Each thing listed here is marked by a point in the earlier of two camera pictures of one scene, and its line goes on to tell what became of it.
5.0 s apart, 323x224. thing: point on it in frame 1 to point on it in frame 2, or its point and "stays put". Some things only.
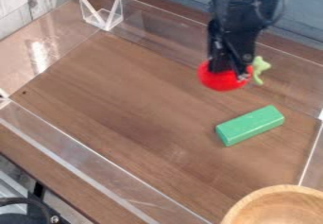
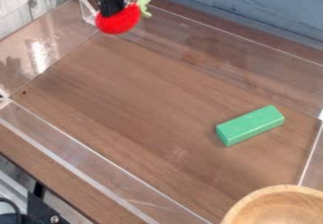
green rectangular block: x=249 y=125 stays put
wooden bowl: x=283 y=204 stays put
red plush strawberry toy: x=221 y=80 to x=123 y=22
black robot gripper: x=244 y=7 to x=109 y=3
